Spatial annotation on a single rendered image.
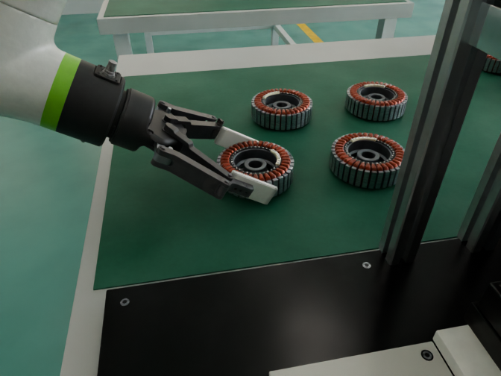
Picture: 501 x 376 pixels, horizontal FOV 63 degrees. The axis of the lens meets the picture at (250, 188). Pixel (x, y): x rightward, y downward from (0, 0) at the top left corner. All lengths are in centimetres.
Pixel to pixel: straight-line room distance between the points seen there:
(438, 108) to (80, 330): 39
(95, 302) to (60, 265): 116
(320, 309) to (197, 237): 18
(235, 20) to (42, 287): 112
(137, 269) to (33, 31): 28
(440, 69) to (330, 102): 50
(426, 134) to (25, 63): 41
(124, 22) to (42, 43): 97
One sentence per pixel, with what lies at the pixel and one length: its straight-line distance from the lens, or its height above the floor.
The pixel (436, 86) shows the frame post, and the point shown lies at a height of 97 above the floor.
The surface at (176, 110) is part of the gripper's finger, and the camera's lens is 61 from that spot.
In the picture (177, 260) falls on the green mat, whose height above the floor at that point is 75.
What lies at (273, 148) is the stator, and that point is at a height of 79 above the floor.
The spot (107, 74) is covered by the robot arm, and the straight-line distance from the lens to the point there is 52.
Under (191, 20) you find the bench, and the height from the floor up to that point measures 73.
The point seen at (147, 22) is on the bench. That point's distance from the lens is 148.
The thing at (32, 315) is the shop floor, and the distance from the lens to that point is 153.
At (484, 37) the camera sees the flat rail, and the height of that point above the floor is 102.
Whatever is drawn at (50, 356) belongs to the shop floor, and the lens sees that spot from 141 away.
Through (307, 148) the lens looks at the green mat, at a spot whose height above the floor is 75.
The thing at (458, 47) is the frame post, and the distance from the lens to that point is 36.
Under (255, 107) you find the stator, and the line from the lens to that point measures 75.
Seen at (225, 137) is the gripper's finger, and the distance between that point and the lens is 63.
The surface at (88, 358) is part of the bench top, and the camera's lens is 45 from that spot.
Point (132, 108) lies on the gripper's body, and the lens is 52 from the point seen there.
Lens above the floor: 111
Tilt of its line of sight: 37 degrees down
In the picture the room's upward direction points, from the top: straight up
